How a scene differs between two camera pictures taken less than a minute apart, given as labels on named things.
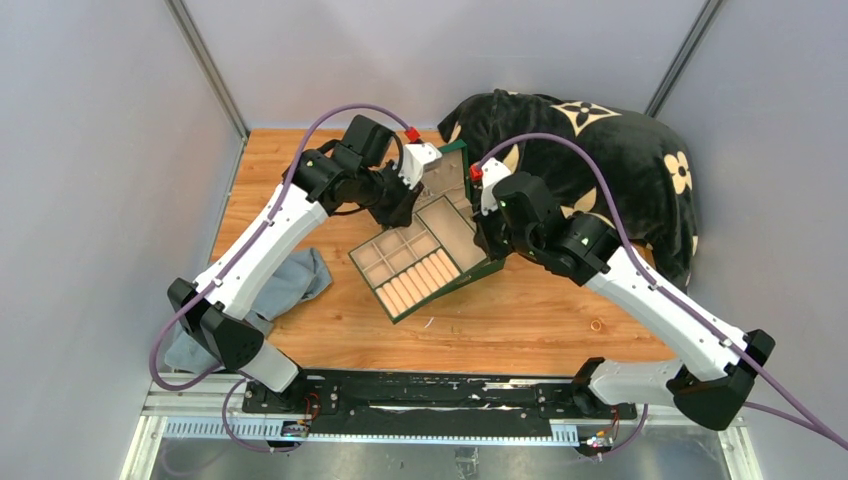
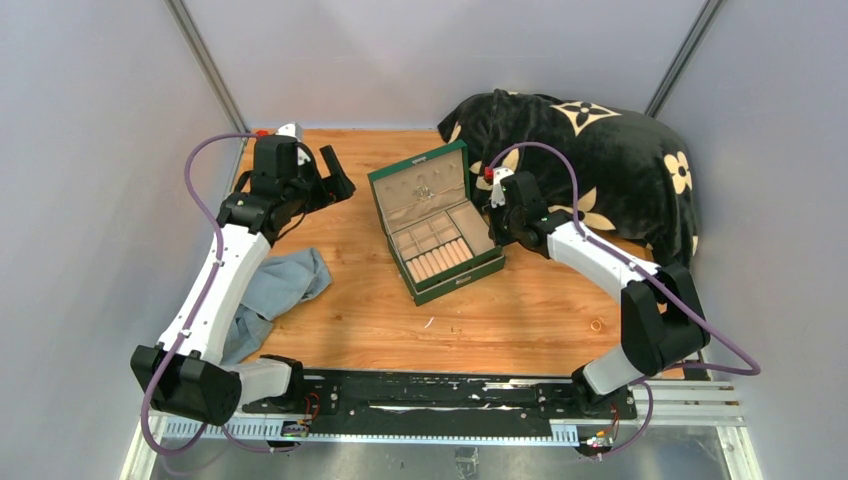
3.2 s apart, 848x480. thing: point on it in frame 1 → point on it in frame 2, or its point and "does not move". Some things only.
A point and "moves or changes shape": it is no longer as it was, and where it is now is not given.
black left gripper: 401,214 → 326,194
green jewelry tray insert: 405,264 moves or changes shape
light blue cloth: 303,277 does not move
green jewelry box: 450,177 moves or changes shape
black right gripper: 483,238 → 498,237
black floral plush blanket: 594,158 does not move
